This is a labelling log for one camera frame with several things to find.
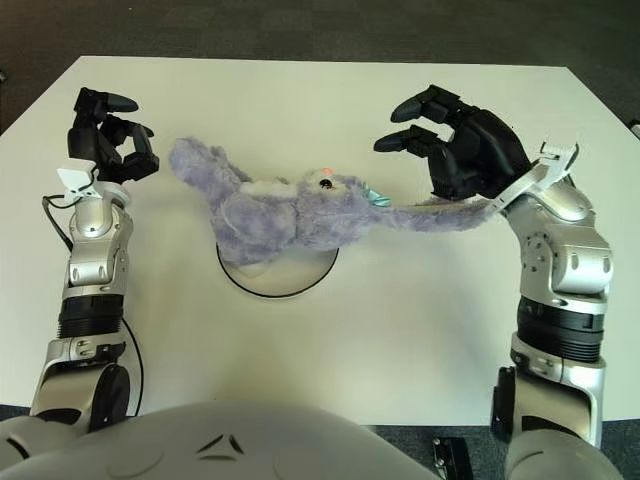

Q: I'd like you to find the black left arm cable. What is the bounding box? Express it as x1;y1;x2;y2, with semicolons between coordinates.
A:
42;192;146;416

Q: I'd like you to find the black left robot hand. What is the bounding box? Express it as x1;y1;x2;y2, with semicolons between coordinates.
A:
67;87;161;185

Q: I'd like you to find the grey robot torso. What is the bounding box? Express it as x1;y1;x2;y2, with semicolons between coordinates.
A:
0;397;441;480

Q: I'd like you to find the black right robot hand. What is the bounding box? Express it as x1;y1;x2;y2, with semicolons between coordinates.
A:
372;84;534;201

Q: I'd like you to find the black bracket with screws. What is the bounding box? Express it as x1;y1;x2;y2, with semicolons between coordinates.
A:
432;437;474;480

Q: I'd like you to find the white plate with black rim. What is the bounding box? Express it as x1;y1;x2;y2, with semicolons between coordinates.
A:
215;242;340;300

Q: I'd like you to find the purple plush rabbit doll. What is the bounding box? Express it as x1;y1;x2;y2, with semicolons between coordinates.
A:
168;135;501;266

